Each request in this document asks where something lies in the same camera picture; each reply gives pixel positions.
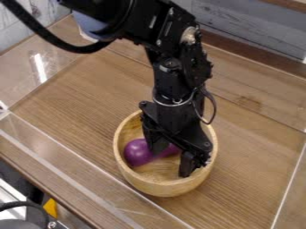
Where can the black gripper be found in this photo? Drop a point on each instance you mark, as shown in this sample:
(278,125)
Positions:
(175,125)

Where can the purple toy eggplant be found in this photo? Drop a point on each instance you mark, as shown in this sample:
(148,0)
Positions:
(138,154)

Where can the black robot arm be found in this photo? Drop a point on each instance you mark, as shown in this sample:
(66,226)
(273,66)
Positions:
(166,29)

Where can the brown wooden bowl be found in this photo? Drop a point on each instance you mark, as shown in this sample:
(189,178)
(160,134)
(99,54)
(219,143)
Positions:
(156,178)

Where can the clear acrylic tray walls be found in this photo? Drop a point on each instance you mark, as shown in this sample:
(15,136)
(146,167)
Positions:
(66,100)

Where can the yellow black machine base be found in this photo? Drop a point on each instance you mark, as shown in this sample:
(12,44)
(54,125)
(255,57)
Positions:
(38,217)

